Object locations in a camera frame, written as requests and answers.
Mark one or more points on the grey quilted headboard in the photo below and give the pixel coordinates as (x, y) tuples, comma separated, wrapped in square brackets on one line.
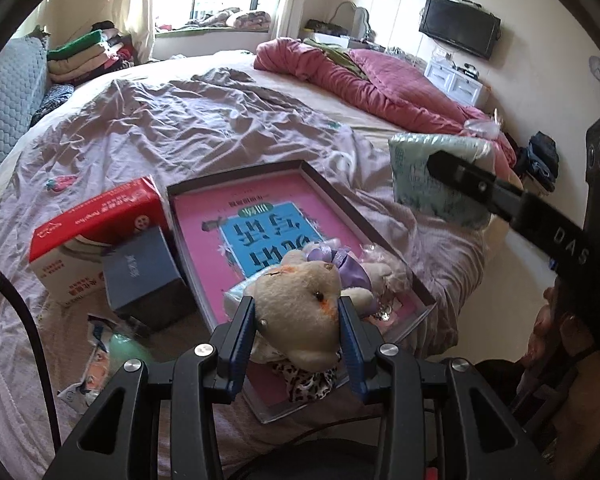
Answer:
[(10, 100)]

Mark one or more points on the green cloth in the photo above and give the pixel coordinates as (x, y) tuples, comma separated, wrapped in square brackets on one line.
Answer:
[(340, 57)]

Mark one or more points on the pile of dark clothes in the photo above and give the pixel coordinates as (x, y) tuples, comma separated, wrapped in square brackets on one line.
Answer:
[(540, 160)]

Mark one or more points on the leopard print scrunchie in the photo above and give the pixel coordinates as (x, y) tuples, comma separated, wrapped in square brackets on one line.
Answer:
[(305, 382)]

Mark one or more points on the green tissue pack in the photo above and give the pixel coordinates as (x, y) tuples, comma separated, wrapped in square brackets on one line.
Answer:
[(420, 195)]

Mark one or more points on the purple fabric bow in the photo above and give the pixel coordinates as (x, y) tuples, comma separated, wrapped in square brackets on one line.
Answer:
[(347, 265)]

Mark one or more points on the clear plastic bag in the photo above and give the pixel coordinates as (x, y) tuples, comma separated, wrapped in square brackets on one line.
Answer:
[(482, 127)]

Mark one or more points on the person's right hand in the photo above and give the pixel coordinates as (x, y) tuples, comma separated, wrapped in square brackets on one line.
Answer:
[(550, 322)]

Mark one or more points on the cream curtain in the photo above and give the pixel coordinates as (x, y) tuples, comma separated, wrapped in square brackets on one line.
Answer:
[(285, 0), (132, 10)]

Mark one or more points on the white arched mirror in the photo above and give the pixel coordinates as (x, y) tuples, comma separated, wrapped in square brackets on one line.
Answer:
[(345, 12)]

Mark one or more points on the lilac bed sheet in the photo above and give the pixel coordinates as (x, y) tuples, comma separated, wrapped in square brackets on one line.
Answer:
[(180, 125)]

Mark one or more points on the dark patterned cloth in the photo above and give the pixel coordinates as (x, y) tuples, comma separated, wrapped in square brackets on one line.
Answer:
[(55, 102)]

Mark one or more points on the cluttered side table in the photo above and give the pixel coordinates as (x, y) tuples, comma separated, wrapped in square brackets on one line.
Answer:
[(327, 30)]

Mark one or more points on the folded floral blanket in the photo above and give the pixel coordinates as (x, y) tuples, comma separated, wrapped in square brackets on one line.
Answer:
[(240, 19)]

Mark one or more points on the pink quilt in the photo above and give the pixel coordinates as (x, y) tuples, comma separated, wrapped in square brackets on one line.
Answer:
[(380, 90)]

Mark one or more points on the white drawer cabinet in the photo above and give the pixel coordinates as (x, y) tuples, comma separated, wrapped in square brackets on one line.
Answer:
[(455, 82)]

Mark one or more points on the beige plush bear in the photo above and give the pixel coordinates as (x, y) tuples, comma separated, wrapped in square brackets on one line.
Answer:
[(295, 305)]

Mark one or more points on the dark blue box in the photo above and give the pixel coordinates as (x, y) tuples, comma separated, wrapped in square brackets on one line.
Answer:
[(140, 270)]

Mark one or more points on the black television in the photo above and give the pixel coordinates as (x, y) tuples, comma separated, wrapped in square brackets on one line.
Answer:
[(460, 27)]

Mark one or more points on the stack of folded clothes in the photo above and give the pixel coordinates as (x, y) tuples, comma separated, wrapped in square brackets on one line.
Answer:
[(80, 60)]

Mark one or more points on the printed plastic packet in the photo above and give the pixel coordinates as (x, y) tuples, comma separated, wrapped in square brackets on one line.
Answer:
[(95, 370)]

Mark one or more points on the white wall clock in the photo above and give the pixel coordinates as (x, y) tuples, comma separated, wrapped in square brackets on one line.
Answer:
[(599, 67)]

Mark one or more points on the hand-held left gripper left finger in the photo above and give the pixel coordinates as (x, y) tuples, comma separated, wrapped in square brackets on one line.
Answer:
[(241, 345)]

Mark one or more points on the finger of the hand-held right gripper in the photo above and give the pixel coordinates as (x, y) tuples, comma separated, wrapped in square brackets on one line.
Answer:
[(475, 182)]

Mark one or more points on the red cardboard box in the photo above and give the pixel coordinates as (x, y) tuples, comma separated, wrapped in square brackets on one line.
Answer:
[(95, 210)]

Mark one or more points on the light green soft ball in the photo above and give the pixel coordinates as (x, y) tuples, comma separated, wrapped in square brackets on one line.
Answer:
[(125, 350)]

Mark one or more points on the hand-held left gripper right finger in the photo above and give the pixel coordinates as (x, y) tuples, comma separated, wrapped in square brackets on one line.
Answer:
[(352, 352)]

